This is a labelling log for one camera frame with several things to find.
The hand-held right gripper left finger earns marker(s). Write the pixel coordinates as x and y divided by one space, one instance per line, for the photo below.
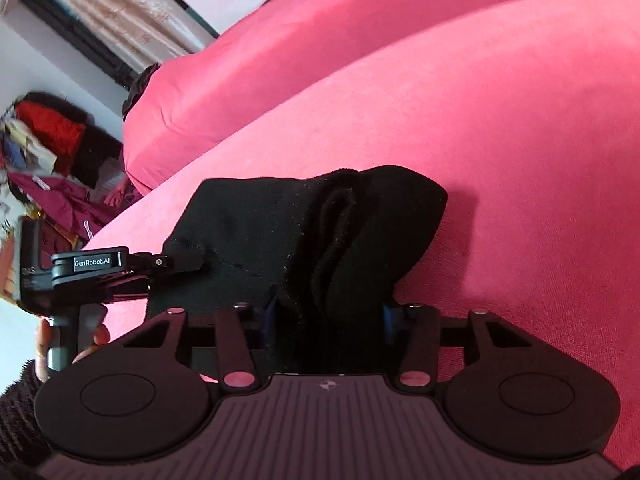
270 322

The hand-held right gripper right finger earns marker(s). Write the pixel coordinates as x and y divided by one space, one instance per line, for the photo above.
387 319

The black pants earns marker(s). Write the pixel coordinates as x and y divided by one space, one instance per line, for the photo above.
310 240

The person's left hand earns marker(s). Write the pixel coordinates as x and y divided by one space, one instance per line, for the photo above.
97 332

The maroon garment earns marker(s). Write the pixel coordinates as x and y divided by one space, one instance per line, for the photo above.
70 200

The black garment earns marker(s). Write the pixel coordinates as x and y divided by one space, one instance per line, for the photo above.
97 152

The red fluffy garment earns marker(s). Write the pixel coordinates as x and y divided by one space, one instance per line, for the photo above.
52 127

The light pink fleece blanket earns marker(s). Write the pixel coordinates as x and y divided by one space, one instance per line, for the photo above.
500 160

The black ruffled cloth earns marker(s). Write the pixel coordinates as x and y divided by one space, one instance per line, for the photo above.
140 85

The deep pink rolled duvet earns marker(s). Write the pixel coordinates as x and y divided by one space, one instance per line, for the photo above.
280 60

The beige patterned curtain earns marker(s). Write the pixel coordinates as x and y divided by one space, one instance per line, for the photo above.
110 5

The black window frame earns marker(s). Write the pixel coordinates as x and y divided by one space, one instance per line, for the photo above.
75 32

